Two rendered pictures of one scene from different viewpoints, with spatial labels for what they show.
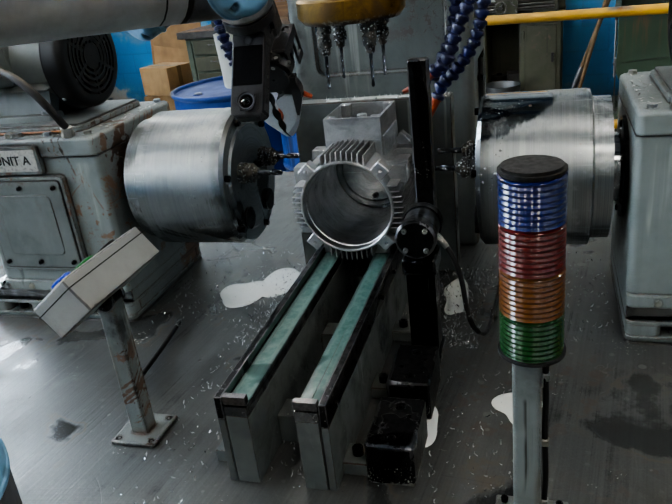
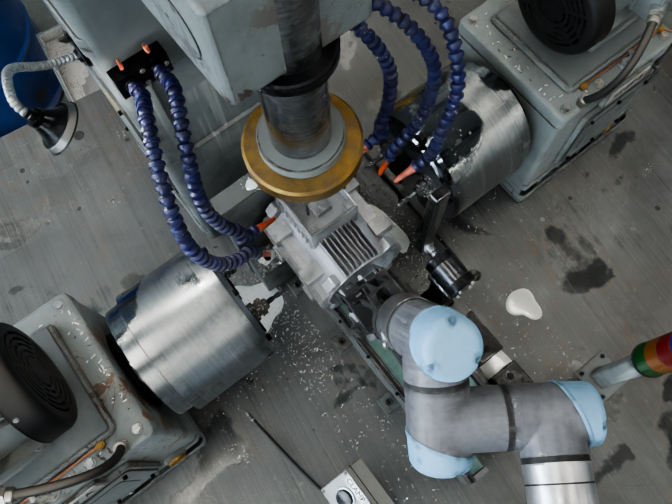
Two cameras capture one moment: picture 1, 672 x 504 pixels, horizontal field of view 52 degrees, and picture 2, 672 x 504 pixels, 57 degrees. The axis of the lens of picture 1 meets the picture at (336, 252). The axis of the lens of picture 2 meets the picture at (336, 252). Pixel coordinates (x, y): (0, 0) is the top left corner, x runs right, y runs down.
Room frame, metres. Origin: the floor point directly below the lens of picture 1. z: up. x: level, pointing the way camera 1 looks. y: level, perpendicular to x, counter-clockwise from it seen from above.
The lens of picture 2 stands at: (0.90, 0.25, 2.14)
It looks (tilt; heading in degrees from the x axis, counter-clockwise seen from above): 71 degrees down; 310
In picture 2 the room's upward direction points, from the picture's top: 6 degrees counter-clockwise
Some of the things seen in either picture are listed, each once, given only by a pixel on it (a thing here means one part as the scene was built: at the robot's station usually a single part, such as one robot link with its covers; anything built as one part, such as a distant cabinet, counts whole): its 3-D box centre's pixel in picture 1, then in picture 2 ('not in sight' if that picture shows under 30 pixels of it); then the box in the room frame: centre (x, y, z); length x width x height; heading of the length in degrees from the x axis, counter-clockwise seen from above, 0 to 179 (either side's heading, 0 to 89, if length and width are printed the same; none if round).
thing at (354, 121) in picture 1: (361, 129); (315, 204); (1.21, -0.07, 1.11); 0.12 x 0.11 x 0.07; 161
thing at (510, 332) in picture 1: (531, 329); (655, 357); (0.57, -0.18, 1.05); 0.06 x 0.06 x 0.04
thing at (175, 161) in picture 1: (181, 176); (170, 344); (1.29, 0.28, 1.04); 0.37 x 0.25 x 0.25; 72
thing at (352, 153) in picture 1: (361, 187); (331, 238); (1.17, -0.06, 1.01); 0.20 x 0.19 x 0.19; 161
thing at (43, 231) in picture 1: (81, 204); (66, 430); (1.37, 0.50, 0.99); 0.35 x 0.31 x 0.37; 72
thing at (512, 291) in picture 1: (531, 287); (668, 353); (0.57, -0.18, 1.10); 0.06 x 0.06 x 0.04
